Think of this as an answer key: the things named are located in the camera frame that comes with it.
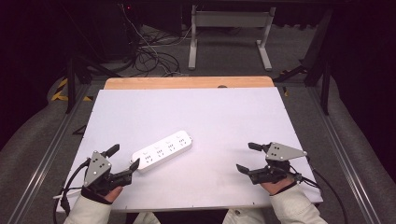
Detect person's left leg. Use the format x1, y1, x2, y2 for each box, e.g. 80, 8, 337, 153
133, 211, 162, 224

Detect yellow black hazard tape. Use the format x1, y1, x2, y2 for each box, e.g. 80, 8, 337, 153
50, 77, 94, 103

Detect bundle of black floor cables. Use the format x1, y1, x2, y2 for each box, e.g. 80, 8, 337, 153
132, 26, 194, 78

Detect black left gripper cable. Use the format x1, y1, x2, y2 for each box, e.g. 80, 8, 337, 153
52, 158, 92, 224

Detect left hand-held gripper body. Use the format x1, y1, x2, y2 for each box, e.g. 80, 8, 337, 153
81, 149, 134, 197

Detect white metal table frame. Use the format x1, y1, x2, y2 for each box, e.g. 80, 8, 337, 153
187, 4, 277, 72

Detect black metal stand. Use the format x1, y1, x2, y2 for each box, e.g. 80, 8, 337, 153
273, 8, 333, 117
64, 55, 123, 115

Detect person's left hand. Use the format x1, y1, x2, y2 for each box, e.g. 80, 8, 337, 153
103, 185, 124, 203

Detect white power strip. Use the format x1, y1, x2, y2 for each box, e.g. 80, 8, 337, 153
129, 130, 193, 173

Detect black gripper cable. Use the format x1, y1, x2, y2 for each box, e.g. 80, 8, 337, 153
289, 163, 348, 224
52, 158, 92, 224

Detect aluminium floor rail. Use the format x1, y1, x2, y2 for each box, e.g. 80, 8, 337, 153
306, 86, 382, 224
7, 83, 93, 224

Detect person's right hand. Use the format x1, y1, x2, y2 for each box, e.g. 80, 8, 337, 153
260, 176, 297, 196

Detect black wrist strap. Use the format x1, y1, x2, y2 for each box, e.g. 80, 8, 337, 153
80, 186, 114, 205

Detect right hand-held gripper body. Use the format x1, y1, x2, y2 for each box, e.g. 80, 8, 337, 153
248, 141, 308, 185

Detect white table cover board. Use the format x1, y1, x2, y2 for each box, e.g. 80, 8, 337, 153
56, 87, 324, 214

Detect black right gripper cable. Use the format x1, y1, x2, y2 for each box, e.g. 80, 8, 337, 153
289, 163, 348, 224

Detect dark equipment box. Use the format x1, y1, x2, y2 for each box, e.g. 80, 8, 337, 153
92, 2, 142, 63

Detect white left gripper cable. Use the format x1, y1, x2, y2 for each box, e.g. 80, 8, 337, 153
51, 188, 84, 201

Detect white floor cable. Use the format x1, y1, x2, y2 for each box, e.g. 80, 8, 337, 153
119, 3, 191, 77

